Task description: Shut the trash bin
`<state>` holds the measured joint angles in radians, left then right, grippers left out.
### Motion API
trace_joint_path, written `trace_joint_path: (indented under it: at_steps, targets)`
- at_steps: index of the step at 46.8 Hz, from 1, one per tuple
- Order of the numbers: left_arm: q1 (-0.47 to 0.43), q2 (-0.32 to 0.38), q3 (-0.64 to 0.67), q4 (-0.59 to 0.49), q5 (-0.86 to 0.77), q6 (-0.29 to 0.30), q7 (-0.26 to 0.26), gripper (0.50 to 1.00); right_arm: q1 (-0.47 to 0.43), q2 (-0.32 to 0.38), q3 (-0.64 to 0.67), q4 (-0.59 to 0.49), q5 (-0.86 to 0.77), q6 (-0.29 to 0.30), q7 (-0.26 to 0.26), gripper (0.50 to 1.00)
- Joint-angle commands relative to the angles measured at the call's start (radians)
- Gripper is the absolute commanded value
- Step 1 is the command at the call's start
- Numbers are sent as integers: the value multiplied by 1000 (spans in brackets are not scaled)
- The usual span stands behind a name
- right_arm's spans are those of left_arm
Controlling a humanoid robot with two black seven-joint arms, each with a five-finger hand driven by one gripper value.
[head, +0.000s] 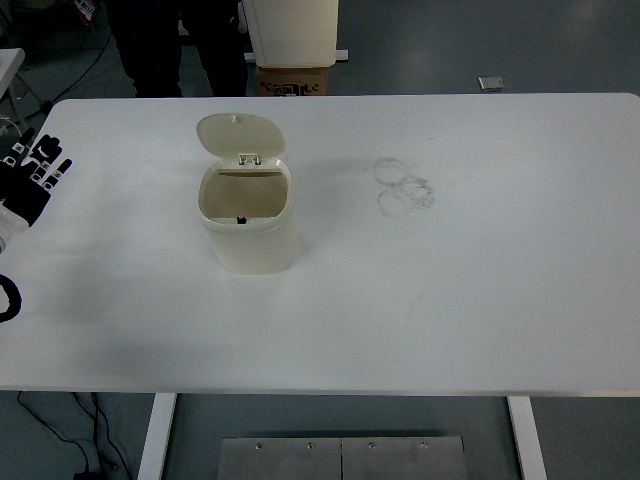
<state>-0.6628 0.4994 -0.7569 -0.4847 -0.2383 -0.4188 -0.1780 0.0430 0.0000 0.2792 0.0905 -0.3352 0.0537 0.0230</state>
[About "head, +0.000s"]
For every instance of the white plastic cabinet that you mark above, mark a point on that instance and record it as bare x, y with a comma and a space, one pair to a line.
295, 30

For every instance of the brown cardboard box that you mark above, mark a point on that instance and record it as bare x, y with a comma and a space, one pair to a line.
292, 82

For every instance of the cream plastic trash bin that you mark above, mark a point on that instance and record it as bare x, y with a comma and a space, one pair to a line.
250, 245

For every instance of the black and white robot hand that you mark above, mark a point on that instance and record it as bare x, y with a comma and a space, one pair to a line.
25, 192

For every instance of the small grey floor object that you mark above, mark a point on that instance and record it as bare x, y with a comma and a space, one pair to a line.
491, 83

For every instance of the white table leg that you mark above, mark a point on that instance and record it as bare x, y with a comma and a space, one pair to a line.
157, 435
527, 440

